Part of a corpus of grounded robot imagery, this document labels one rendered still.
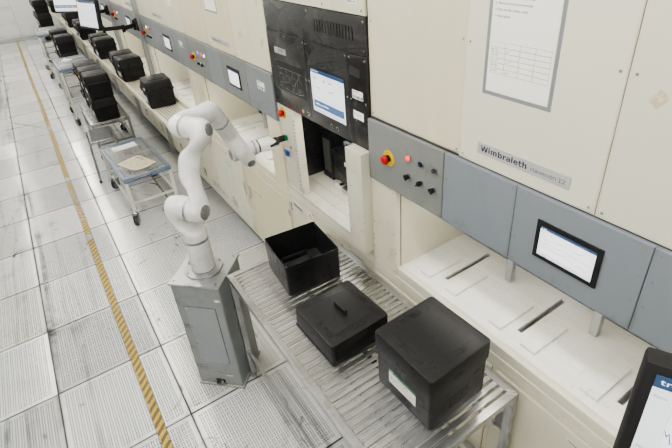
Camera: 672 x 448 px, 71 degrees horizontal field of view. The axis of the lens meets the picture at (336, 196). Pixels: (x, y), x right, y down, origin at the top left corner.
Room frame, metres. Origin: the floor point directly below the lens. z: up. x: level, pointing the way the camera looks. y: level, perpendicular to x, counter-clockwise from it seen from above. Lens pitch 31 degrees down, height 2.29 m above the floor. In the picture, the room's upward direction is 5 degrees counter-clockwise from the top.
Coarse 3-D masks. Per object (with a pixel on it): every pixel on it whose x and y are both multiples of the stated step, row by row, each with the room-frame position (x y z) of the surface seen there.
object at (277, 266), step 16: (304, 224) 2.03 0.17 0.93; (272, 240) 1.95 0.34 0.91; (288, 240) 1.98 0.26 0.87; (304, 240) 2.02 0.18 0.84; (320, 240) 1.98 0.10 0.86; (272, 256) 1.84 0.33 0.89; (288, 256) 1.95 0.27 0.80; (304, 256) 1.98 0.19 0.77; (320, 256) 1.76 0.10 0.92; (336, 256) 1.80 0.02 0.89; (288, 272) 1.69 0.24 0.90; (304, 272) 1.72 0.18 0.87; (320, 272) 1.76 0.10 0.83; (336, 272) 1.80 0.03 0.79; (288, 288) 1.69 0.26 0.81; (304, 288) 1.72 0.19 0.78
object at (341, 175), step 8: (344, 144) 2.55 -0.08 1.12; (336, 152) 2.46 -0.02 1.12; (344, 152) 2.54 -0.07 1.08; (336, 160) 2.47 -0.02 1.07; (344, 160) 2.39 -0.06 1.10; (336, 168) 2.47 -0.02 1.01; (344, 168) 2.40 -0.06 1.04; (336, 176) 2.48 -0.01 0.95; (344, 176) 2.40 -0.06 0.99; (344, 184) 2.47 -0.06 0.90
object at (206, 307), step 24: (192, 288) 1.83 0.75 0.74; (216, 288) 1.79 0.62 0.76; (192, 312) 1.84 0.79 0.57; (216, 312) 1.81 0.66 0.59; (192, 336) 1.85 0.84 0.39; (216, 336) 1.82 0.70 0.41; (240, 336) 1.89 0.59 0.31; (216, 360) 1.83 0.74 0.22; (240, 360) 1.84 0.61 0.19; (216, 384) 1.83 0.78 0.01; (240, 384) 1.80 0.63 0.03
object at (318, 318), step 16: (336, 288) 1.60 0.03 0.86; (352, 288) 1.60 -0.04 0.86; (304, 304) 1.52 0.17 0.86; (320, 304) 1.51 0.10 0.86; (336, 304) 1.48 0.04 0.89; (352, 304) 1.50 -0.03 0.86; (368, 304) 1.49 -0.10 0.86; (304, 320) 1.44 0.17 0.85; (320, 320) 1.42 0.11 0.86; (336, 320) 1.41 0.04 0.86; (352, 320) 1.40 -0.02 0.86; (368, 320) 1.40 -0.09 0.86; (384, 320) 1.41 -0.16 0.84; (320, 336) 1.34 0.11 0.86; (336, 336) 1.33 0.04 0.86; (352, 336) 1.32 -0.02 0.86; (368, 336) 1.36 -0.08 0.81; (336, 352) 1.28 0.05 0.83; (352, 352) 1.32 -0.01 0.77
